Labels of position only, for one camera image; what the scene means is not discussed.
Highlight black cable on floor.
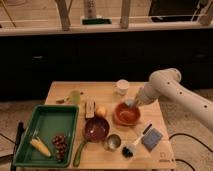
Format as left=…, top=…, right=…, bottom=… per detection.
left=168, top=132, right=213, bottom=171

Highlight small metal cup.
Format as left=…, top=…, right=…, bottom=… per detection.
left=105, top=134, right=121, bottom=151

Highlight yellow corn cob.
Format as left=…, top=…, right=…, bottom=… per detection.
left=30, top=137, right=51, bottom=157

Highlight dish brush black bristles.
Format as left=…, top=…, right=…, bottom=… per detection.
left=122, top=124, right=152, bottom=158

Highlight black chair frame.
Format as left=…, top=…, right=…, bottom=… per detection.
left=0, top=122, right=25, bottom=171

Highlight orange bowl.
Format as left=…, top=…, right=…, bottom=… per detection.
left=113, top=102, right=141, bottom=126

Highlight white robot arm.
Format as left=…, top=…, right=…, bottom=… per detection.
left=133, top=68, right=213, bottom=132

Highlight green base white stand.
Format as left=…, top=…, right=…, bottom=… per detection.
left=81, top=0, right=113, bottom=26

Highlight white cup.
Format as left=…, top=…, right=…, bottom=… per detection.
left=115, top=79, right=130, bottom=96

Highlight green handled utensil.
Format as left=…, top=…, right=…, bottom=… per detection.
left=73, top=140, right=88, bottom=167

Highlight brown wooden block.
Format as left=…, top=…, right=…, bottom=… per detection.
left=85, top=100, right=95, bottom=119

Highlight grey blue towel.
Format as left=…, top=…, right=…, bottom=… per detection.
left=124, top=99, right=135, bottom=108

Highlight bunch of red grapes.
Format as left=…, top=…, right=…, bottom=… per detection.
left=52, top=135, right=67, bottom=162

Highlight small brown food piece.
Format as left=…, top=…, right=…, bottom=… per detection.
left=56, top=99, right=65, bottom=104

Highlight blue sponge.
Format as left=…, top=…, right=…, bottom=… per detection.
left=142, top=128, right=163, bottom=151

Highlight green plastic tray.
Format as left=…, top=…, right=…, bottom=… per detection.
left=13, top=105, right=79, bottom=168

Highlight yellow apple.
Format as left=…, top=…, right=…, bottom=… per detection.
left=95, top=106, right=107, bottom=117

